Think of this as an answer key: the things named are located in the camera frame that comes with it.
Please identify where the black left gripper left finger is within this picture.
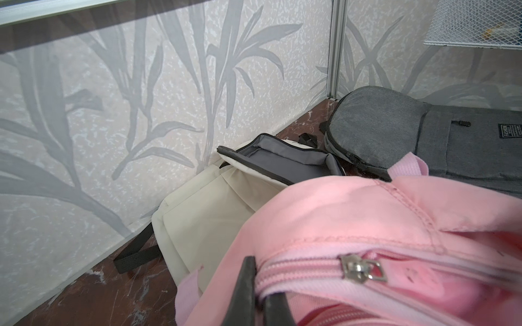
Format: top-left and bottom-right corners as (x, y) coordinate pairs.
(221, 256), (256, 326)

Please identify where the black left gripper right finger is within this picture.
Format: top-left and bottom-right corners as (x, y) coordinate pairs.
(262, 293), (296, 326)

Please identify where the pink backpack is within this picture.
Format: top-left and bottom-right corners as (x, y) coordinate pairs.
(175, 153), (521, 325)

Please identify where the grey fabric backpack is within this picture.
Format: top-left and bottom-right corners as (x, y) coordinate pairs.
(324, 86), (521, 197)

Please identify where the aluminium frame post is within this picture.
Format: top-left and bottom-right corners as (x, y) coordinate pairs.
(326, 0), (347, 99)

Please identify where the white wire mesh basket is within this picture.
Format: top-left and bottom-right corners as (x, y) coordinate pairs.
(424, 0), (521, 50)

